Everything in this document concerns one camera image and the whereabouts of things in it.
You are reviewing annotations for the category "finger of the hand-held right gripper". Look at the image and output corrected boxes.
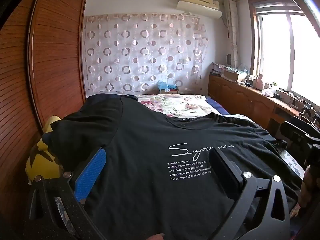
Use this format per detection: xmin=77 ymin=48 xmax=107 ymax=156
xmin=279 ymin=121 xmax=312 ymax=143

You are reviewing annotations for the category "yellow and black cloth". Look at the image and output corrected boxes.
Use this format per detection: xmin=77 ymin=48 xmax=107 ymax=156
xmin=25 ymin=115 xmax=64 ymax=183

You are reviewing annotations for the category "wall air conditioner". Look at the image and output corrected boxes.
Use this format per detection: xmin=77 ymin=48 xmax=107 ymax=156
xmin=176 ymin=0 xmax=223 ymax=19

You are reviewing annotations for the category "blue floral bed sheet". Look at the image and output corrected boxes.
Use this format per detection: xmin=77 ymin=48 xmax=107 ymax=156
xmin=54 ymin=114 xmax=307 ymax=233

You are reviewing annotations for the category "patterned window curtain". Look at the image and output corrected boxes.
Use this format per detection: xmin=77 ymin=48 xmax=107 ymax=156
xmin=224 ymin=0 xmax=241 ymax=70

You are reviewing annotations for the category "blue plastic bag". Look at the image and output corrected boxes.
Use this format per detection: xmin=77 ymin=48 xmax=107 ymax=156
xmin=157 ymin=81 xmax=178 ymax=90

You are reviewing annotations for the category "long wooden cabinet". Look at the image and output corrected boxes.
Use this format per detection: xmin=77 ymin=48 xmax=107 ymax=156
xmin=207 ymin=72 xmax=320 ymax=141

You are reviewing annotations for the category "open cardboard box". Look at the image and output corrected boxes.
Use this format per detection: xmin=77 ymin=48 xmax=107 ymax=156
xmin=222 ymin=69 xmax=247 ymax=83

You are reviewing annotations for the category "person's right hand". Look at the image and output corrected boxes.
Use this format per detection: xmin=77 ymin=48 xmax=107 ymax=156
xmin=300 ymin=165 xmax=320 ymax=217

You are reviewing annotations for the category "pile of clutter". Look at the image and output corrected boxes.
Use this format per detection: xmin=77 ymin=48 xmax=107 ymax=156
xmin=211 ymin=62 xmax=226 ymax=77

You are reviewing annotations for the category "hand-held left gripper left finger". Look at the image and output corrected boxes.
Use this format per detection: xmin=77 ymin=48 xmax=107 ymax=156
xmin=27 ymin=147 xmax=107 ymax=240

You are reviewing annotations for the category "black printed t-shirt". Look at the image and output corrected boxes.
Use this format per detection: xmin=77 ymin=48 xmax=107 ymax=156
xmin=41 ymin=94 xmax=304 ymax=240

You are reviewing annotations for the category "navy blanket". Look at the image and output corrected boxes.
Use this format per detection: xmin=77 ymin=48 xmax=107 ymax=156
xmin=205 ymin=97 xmax=230 ymax=116

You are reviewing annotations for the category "wooden slatted wardrobe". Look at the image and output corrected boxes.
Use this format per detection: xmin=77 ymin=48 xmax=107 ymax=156
xmin=0 ymin=0 xmax=90 ymax=230

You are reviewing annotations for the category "window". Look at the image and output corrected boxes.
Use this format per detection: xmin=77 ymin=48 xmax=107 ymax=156
xmin=249 ymin=0 xmax=320 ymax=101

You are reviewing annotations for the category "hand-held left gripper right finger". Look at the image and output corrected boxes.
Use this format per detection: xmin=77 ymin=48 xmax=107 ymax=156
xmin=209 ymin=150 xmax=292 ymax=240

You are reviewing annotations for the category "small cardboard box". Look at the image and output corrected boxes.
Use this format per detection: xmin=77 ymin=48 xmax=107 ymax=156
xmin=157 ymin=87 xmax=179 ymax=95

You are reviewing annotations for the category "circle-print sheer wall curtain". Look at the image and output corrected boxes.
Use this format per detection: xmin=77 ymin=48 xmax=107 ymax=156
xmin=84 ymin=14 xmax=209 ymax=96

